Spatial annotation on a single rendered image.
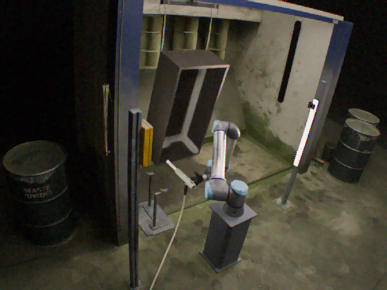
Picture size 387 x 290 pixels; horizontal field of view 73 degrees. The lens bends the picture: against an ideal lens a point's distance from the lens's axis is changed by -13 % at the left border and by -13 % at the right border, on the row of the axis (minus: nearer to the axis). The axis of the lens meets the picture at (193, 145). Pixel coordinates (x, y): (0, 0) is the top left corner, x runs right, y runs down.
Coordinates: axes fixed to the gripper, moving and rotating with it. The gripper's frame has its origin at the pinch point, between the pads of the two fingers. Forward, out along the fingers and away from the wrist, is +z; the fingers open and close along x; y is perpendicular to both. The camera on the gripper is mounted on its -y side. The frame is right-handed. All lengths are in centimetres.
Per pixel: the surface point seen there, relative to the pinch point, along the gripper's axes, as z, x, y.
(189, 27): -91, 141, -124
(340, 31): -214, -7, -159
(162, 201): 6, 29, 47
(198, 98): -54, 60, -58
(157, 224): 72, -60, -33
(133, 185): 87, -51, -69
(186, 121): -52, 74, -22
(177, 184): -28, 47, 49
